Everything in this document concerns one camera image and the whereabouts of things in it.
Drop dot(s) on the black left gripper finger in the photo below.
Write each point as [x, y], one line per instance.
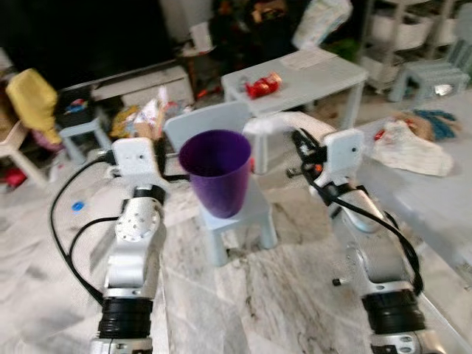
[177, 178]

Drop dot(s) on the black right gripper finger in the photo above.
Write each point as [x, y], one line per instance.
[302, 139]

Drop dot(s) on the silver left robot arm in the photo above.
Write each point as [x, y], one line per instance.
[136, 251]

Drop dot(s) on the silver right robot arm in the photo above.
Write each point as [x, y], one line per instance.
[376, 258]

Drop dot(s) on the purple plastic rubbish bin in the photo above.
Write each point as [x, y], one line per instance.
[217, 184]

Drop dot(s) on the colourful snack bag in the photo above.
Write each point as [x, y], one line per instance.
[147, 116]

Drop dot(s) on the small pale blue plastic chair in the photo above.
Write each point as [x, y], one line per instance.
[199, 118]
[420, 74]

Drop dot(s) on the small white plastic table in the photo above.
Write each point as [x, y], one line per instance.
[317, 81]

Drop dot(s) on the red toy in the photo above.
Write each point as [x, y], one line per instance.
[263, 86]

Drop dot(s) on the white television stand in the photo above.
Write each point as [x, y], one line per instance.
[147, 82]

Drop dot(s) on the printed paper sheet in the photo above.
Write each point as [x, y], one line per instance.
[308, 59]

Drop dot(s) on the pale blue plastic stool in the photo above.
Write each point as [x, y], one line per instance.
[81, 133]

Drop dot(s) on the crumpled white paper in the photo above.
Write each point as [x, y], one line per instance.
[409, 151]

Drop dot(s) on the blue bottle cap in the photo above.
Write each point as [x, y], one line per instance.
[77, 206]

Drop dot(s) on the black box with toys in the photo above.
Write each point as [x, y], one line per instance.
[74, 107]

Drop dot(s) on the white printed diaper pack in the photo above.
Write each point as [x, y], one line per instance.
[322, 22]

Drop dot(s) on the colourful blue red wrapper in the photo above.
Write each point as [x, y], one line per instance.
[431, 122]

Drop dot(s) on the large white plastic table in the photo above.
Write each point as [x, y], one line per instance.
[435, 206]

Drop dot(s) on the yellow cloth bag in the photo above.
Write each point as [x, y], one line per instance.
[33, 103]

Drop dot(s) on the grey tiered storage trolley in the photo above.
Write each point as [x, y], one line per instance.
[451, 18]
[402, 29]

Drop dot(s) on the black television screen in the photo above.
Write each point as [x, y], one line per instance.
[74, 37]

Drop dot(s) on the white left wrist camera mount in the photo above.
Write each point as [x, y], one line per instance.
[134, 161]

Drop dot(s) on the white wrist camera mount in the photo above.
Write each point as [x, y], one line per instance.
[134, 161]
[345, 155]

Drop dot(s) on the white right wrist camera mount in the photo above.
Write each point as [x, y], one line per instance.
[345, 155]

